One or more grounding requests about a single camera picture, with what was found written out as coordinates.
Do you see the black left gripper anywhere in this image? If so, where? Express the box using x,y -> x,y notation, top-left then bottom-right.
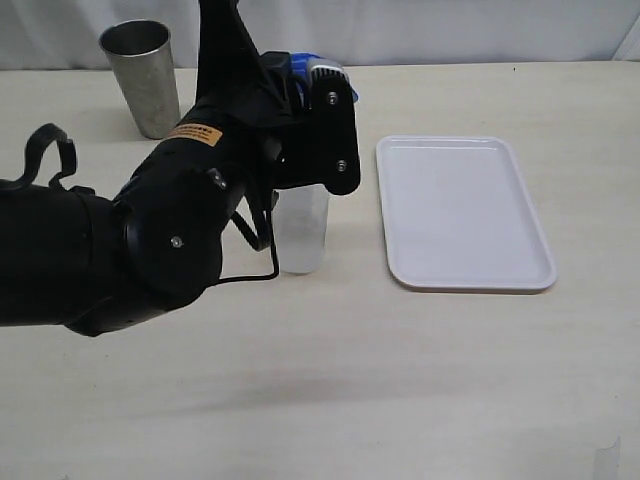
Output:
195,1 -> 361,195

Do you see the white backdrop curtain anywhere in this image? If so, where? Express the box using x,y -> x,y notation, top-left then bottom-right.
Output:
1,1 -> 639,70

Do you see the clear plastic tall container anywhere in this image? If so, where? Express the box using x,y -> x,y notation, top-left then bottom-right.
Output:
273,184 -> 329,275

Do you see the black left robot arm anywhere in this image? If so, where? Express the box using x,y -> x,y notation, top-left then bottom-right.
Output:
1,1 -> 361,337

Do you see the stainless steel tumbler cup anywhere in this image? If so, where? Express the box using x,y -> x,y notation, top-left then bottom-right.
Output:
99,19 -> 181,140

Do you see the white rectangular plastic tray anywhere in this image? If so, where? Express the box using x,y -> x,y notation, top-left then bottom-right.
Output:
376,135 -> 557,294

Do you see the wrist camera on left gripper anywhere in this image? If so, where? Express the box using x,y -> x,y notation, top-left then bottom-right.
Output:
305,57 -> 350,92

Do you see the blue plastic container lid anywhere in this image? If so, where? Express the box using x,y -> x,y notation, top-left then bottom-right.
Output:
288,52 -> 359,112

